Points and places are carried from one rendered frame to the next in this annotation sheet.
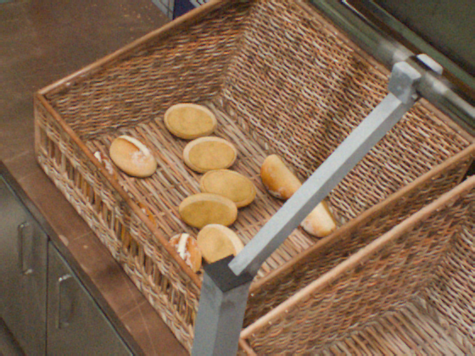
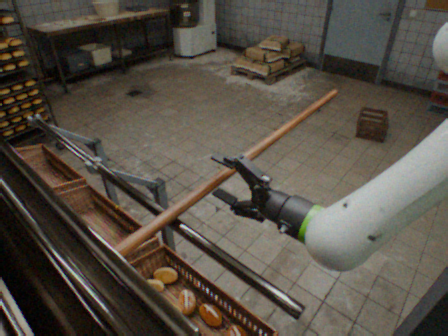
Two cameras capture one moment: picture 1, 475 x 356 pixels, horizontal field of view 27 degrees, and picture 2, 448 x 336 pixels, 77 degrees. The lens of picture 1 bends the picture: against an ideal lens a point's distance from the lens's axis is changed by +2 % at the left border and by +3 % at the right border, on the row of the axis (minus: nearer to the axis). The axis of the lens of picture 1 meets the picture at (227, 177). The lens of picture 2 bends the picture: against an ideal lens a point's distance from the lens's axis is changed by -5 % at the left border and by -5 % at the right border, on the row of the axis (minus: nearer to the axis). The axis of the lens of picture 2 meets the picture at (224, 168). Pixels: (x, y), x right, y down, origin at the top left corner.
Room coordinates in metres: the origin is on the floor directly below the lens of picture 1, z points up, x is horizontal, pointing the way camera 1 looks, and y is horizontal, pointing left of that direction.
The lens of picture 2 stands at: (1.68, 0.11, 1.68)
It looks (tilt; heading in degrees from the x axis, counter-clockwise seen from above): 37 degrees down; 172
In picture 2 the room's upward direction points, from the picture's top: straight up
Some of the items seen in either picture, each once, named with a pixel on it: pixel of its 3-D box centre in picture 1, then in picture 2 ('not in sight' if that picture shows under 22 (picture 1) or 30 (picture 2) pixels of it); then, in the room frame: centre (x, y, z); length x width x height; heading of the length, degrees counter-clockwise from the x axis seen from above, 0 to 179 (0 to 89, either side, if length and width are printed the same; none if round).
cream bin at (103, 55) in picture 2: not in sight; (95, 54); (-3.61, -1.32, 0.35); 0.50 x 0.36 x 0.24; 43
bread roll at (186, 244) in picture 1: (181, 255); (186, 300); (1.08, 0.05, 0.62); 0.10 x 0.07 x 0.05; 1
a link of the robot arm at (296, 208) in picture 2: not in sight; (295, 217); (1.24, 0.34, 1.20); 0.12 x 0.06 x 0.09; 132
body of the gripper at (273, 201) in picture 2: not in sight; (268, 202); (1.19, 0.29, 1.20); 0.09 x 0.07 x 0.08; 42
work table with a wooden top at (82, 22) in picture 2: not in sight; (108, 44); (-3.80, -1.11, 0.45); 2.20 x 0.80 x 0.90; 131
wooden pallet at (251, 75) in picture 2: not in sight; (269, 67); (-3.29, 1.66, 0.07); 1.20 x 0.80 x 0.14; 131
